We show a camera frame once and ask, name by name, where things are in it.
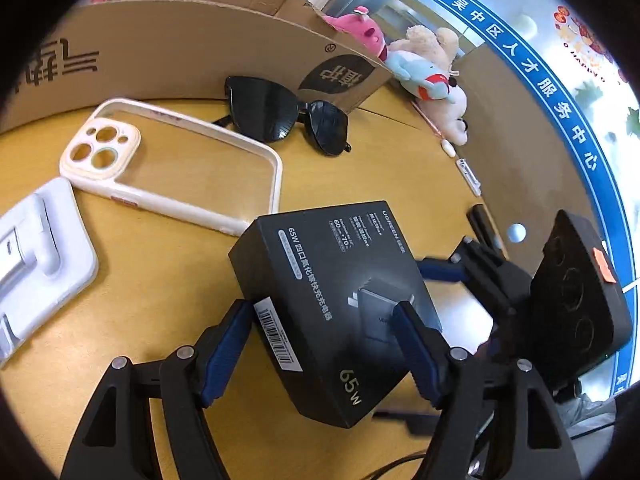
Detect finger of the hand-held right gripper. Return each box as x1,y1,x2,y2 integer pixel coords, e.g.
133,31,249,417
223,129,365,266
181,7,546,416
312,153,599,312
418,236,535,328

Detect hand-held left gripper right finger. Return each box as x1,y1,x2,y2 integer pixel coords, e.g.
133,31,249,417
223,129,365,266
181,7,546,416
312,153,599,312
392,301,587,480

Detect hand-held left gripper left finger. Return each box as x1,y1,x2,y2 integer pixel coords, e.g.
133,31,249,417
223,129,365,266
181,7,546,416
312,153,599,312
59,299,257,480

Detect black charger box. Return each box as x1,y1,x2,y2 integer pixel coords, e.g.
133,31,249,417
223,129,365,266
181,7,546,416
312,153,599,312
228,201,444,430

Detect wooden desktop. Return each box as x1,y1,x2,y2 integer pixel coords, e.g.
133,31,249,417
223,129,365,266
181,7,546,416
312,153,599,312
0,91,598,480

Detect black pen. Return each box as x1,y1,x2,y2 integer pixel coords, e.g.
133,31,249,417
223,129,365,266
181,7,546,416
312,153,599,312
466,204,505,258

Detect small white rectangular case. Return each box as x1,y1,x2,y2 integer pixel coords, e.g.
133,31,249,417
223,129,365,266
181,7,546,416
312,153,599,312
455,158,483,197

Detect thin pink stick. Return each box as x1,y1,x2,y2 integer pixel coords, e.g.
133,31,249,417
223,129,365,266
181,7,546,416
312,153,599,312
411,101,444,139

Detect white plush toy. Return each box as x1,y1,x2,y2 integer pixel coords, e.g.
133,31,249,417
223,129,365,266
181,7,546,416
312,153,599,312
419,80,471,147

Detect white clear phone case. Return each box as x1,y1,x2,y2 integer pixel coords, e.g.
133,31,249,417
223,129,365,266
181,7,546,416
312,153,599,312
58,97,284,237

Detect blue and red plush toy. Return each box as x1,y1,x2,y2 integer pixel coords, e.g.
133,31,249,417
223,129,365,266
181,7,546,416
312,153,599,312
385,52,451,104

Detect white phone stand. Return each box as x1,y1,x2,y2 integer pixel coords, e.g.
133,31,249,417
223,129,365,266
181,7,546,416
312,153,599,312
0,177,100,370

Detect beige plush toy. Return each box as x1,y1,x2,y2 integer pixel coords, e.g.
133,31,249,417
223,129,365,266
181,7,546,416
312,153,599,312
389,24,461,72

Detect black sunglasses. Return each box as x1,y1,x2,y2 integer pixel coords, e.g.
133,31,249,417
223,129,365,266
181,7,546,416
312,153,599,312
212,75,353,157

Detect pink plush toy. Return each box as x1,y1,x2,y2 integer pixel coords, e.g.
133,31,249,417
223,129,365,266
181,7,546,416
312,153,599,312
322,5,389,64

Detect colourful window sticker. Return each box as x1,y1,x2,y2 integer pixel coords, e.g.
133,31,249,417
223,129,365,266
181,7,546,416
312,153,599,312
552,4,617,67

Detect large cardboard box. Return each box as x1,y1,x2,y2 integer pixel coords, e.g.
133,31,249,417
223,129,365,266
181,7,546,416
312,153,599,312
9,0,394,134

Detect black cable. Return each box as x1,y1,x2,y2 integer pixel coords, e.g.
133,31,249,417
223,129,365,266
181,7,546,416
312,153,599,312
350,407,443,480

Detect blue wall banner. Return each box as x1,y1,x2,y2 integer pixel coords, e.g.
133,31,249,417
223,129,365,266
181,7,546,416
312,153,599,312
384,0,640,392

